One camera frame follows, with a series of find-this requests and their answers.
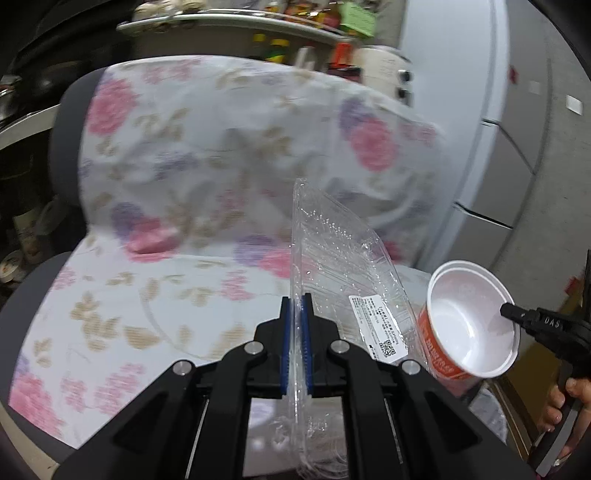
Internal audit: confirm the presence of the black pan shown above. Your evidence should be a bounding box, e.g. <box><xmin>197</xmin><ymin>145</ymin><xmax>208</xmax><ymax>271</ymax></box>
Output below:
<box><xmin>0</xmin><ymin>68</ymin><xmax>62</xmax><ymax>117</ymax></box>

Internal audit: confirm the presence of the white and orange paper cup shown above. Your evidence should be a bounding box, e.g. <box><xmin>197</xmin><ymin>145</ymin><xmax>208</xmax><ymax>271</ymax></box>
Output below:
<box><xmin>418</xmin><ymin>261</ymin><xmax>522</xmax><ymax>380</ymax></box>

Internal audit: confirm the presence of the small patterned bowl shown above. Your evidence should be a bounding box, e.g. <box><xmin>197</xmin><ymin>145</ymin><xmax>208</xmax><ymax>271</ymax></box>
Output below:
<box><xmin>0</xmin><ymin>251</ymin><xmax>27</xmax><ymax>284</ymax></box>

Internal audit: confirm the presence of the clear plastic bag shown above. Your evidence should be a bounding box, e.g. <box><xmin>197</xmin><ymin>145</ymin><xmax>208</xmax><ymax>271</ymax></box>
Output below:
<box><xmin>468</xmin><ymin>383</ymin><xmax>509</xmax><ymax>445</ymax></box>

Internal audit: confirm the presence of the floral printed cloth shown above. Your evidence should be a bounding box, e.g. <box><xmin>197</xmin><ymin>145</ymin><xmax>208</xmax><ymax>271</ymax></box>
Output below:
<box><xmin>9</xmin><ymin>55</ymin><xmax>451</xmax><ymax>452</ymax></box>

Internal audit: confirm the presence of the row of sauce bottles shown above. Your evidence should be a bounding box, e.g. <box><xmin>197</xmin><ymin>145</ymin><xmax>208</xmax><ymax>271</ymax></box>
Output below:
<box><xmin>263</xmin><ymin>0</ymin><xmax>343</xmax><ymax>28</ymax></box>

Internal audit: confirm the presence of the white refrigerator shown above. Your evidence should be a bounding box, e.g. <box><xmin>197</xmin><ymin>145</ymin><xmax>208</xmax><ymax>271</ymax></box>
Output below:
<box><xmin>399</xmin><ymin>0</ymin><xmax>555</xmax><ymax>274</ymax></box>

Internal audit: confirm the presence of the pile of garlic bulbs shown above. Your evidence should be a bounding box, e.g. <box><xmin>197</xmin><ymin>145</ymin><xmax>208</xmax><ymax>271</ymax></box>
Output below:
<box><xmin>133</xmin><ymin>0</ymin><xmax>205</xmax><ymax>18</ymax></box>

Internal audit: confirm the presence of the white rice cooker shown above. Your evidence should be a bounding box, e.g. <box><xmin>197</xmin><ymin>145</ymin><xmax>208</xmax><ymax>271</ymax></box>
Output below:
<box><xmin>358</xmin><ymin>45</ymin><xmax>414</xmax><ymax>108</ymax></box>

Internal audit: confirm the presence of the person's right hand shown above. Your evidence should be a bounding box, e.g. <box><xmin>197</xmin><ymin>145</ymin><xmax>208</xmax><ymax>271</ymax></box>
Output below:
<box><xmin>541</xmin><ymin>375</ymin><xmax>591</xmax><ymax>468</ymax></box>

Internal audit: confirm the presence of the grey counter ledge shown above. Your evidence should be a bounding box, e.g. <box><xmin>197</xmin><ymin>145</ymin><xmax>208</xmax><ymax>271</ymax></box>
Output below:
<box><xmin>0</xmin><ymin>104</ymin><xmax>62</xmax><ymax>149</ymax></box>

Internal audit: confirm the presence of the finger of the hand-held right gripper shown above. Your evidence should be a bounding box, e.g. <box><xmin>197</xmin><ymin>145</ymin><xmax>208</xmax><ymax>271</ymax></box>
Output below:
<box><xmin>500</xmin><ymin>302</ymin><xmax>568</xmax><ymax>352</ymax></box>

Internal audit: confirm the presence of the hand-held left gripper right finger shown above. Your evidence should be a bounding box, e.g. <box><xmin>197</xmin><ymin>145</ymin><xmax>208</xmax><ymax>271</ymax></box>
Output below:
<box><xmin>300</xmin><ymin>293</ymin><xmax>536</xmax><ymax>480</ymax></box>

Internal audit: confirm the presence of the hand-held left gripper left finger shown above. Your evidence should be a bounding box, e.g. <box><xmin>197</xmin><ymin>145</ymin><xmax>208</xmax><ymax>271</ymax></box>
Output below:
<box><xmin>53</xmin><ymin>295</ymin><xmax>293</xmax><ymax>480</ymax></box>

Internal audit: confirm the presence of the grey chair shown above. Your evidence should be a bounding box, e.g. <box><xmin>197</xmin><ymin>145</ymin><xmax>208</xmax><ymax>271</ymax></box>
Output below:
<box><xmin>0</xmin><ymin>69</ymin><xmax>103</xmax><ymax>467</ymax></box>

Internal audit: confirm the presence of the grey wall shelf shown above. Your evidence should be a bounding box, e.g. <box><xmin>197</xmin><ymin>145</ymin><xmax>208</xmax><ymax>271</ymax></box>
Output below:
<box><xmin>116</xmin><ymin>11</ymin><xmax>357</xmax><ymax>48</ymax></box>

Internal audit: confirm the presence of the green plastic basket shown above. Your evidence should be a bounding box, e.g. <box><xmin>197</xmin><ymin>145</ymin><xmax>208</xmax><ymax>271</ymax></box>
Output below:
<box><xmin>342</xmin><ymin>2</ymin><xmax>378</xmax><ymax>36</ymax></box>

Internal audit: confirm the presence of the red-label jar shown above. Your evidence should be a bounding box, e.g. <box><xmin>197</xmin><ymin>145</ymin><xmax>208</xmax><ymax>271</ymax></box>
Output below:
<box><xmin>329</xmin><ymin>41</ymin><xmax>362</xmax><ymax>83</ymax></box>

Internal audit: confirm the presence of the white jar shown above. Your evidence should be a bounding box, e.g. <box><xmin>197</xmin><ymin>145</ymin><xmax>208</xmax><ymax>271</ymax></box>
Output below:
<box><xmin>13</xmin><ymin>208</ymin><xmax>45</xmax><ymax>265</ymax></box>

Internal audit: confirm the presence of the clear plastic food container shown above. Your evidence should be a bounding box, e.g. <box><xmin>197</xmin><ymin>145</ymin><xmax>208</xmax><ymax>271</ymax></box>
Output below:
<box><xmin>286</xmin><ymin>178</ymin><xmax>419</xmax><ymax>480</ymax></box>

